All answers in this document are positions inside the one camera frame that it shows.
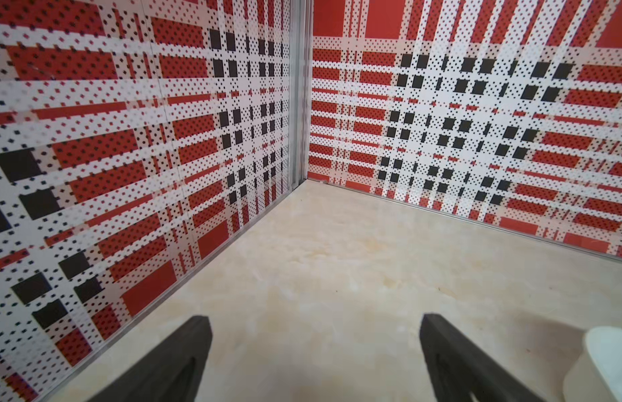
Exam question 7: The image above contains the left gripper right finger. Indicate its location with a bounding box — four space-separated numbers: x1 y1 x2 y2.
419 313 542 401

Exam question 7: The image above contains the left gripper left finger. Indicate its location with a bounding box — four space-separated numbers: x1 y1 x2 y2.
91 316 213 402

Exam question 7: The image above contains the white plastic storage box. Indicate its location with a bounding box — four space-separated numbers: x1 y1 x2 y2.
563 327 622 401

